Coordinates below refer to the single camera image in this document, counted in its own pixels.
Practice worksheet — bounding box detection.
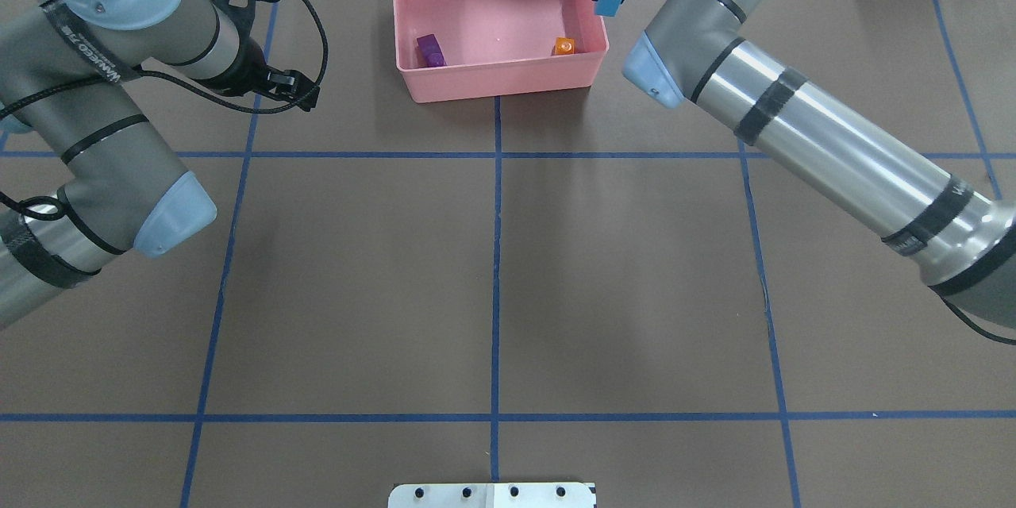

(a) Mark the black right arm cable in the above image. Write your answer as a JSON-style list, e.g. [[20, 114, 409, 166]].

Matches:
[[937, 290, 1016, 346]]

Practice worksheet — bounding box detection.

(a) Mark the purple block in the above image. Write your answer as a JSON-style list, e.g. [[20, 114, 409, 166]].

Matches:
[[416, 34, 447, 69]]

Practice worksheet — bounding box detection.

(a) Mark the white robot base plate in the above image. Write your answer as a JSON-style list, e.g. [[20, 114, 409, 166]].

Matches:
[[387, 480, 598, 507]]

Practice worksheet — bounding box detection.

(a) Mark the orange block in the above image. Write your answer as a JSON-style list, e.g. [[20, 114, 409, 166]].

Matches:
[[552, 37, 576, 56]]

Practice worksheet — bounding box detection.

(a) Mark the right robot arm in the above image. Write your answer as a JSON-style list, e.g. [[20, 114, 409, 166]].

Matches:
[[624, 0, 1015, 328]]

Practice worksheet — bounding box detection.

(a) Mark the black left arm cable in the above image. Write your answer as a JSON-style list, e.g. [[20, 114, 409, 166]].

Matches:
[[0, 0, 329, 223]]

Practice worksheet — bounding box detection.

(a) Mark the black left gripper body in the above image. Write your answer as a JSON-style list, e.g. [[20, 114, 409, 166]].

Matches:
[[213, 37, 269, 96]]

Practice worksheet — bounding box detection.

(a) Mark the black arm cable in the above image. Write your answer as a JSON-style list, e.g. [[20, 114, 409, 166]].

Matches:
[[937, 290, 1016, 346], [0, 0, 329, 223]]

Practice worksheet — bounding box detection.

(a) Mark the pink plastic box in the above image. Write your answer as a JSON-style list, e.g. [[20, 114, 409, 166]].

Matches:
[[393, 0, 610, 103]]

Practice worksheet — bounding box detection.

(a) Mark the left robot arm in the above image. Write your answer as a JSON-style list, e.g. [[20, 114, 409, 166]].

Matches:
[[1, 0, 325, 328]]

